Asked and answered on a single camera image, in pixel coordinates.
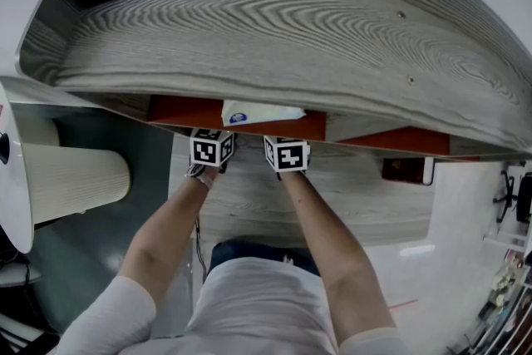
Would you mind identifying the white soft tissue packet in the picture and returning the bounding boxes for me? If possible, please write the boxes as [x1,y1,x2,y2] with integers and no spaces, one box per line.
[221,99,308,127]

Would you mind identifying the red floor tape line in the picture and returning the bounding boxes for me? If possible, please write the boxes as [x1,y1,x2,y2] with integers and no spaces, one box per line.
[387,297,420,310]

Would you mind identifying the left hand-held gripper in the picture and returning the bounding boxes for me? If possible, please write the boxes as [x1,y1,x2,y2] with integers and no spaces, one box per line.
[190,128,236,175]

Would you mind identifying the dark grey chair base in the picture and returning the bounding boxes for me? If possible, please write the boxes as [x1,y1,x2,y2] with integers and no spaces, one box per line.
[0,263,44,288]

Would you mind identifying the person's dark trousers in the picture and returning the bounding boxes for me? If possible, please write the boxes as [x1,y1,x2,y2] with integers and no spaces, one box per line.
[209,239,321,276]

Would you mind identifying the person's right forearm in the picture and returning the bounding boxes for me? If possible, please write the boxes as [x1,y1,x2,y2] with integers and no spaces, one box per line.
[280,170,396,346]

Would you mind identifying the dark red hardcover book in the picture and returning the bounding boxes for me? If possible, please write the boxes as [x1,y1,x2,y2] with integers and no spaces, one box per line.
[381,156,436,187]

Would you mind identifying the grey wooden desk hutch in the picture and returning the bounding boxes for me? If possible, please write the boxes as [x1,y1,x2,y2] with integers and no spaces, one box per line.
[15,0,532,163]

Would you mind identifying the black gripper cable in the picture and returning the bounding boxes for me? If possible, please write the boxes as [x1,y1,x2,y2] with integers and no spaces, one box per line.
[192,214,209,284]

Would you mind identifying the white wrist strap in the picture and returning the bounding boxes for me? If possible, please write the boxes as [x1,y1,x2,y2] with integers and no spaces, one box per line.
[194,172,218,191]

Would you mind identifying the white round pedestal table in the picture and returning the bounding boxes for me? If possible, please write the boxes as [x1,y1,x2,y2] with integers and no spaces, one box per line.
[0,76,132,254]

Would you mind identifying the black office chair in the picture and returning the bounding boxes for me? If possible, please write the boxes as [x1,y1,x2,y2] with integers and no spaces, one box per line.
[492,170,532,224]

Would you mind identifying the dark green floor carpet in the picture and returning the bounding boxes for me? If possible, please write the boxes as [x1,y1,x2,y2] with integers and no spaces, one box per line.
[24,103,196,338]

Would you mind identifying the person's left forearm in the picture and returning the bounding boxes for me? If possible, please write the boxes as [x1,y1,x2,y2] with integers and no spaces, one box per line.
[118,170,221,296]

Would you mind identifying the person's light grey shirt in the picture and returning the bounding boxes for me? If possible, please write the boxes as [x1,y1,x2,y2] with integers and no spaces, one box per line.
[53,257,412,355]

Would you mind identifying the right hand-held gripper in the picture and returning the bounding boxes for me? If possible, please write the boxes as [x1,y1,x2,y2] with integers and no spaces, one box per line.
[264,136,312,180]

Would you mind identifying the light wood-grain table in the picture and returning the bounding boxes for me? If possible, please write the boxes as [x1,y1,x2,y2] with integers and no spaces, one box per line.
[168,132,436,249]

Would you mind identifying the cluttered metal rack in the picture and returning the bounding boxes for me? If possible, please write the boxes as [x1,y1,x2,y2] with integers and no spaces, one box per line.
[446,249,532,355]

